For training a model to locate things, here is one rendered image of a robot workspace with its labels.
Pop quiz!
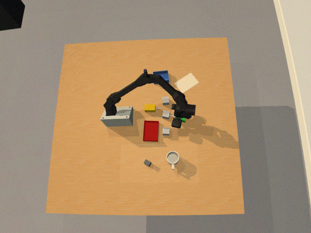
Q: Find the red tray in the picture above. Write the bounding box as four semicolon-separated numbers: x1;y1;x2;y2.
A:
143;120;159;142

